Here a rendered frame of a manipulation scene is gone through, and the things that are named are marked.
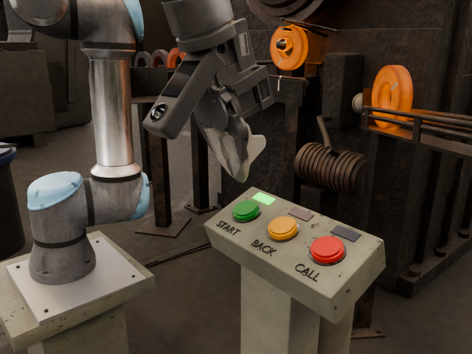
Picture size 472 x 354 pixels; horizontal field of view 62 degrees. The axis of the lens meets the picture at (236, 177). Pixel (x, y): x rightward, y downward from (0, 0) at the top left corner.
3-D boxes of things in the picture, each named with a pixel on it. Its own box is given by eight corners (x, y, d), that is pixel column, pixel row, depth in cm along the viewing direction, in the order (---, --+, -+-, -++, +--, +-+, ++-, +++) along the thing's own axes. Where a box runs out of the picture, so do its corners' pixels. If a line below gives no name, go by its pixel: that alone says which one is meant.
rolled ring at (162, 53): (166, 48, 199) (171, 48, 201) (148, 50, 213) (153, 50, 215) (169, 86, 204) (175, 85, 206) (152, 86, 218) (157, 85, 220)
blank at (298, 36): (285, 16, 141) (279, 16, 139) (315, 37, 133) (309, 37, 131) (270, 56, 150) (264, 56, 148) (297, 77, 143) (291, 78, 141)
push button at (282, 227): (283, 220, 57) (280, 211, 56) (304, 230, 54) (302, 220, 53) (264, 237, 55) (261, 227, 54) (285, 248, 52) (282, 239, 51)
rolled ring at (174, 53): (163, 55, 201) (168, 55, 203) (171, 90, 202) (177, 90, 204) (181, 41, 186) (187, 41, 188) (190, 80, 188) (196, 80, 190)
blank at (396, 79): (388, 138, 104) (376, 138, 103) (378, 86, 108) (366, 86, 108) (418, 111, 89) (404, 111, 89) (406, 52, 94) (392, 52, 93)
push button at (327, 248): (325, 240, 51) (323, 230, 51) (351, 252, 49) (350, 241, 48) (305, 259, 50) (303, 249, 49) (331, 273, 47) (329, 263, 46)
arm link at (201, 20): (185, 0, 40) (146, 5, 46) (199, 45, 42) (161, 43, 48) (238, -22, 43) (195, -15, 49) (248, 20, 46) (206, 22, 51)
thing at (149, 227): (144, 213, 200) (131, 67, 176) (193, 218, 194) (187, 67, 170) (123, 231, 182) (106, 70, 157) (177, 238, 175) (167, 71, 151)
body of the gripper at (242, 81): (277, 107, 52) (256, 15, 46) (230, 139, 48) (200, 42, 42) (239, 100, 58) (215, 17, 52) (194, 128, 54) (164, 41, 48)
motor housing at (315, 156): (308, 276, 148) (318, 137, 130) (359, 305, 132) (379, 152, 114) (284, 289, 140) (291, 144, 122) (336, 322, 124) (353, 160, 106)
